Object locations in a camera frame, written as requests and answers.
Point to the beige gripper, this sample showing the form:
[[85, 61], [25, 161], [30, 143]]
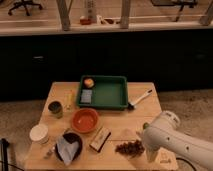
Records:
[[151, 155]]

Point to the dark red grape bunch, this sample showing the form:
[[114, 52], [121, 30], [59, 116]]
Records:
[[131, 148]]

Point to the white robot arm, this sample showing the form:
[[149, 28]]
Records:
[[162, 132]]

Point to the red bowl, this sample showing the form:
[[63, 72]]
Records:
[[84, 120]]

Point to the dark bowl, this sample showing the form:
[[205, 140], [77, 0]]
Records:
[[71, 137]]

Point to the green cucumber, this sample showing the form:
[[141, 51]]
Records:
[[145, 125]]

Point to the wooden block eraser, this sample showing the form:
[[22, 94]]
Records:
[[99, 139]]

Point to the green plastic tray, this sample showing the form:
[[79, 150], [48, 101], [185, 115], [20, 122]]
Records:
[[108, 92]]

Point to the grey cloth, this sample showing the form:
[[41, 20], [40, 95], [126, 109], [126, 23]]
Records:
[[67, 150]]

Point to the grey sponge in tray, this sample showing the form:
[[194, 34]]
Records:
[[86, 96]]

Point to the orange fruit in tray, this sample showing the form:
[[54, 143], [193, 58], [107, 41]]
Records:
[[89, 83]]

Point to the small metal object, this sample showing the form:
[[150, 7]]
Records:
[[49, 152]]

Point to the yellow stick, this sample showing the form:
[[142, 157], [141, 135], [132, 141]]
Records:
[[69, 100]]

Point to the dark green can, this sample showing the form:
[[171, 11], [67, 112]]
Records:
[[56, 109]]

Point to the white cup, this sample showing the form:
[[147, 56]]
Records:
[[39, 134]]

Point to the black stand at left edge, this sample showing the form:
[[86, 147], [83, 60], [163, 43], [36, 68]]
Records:
[[5, 165]]

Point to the red object on shelf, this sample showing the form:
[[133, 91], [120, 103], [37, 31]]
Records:
[[84, 21]]

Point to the black office chair left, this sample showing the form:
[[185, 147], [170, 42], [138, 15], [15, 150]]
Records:
[[25, 4]]

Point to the white handled brush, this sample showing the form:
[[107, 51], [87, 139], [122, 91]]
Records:
[[131, 105]]

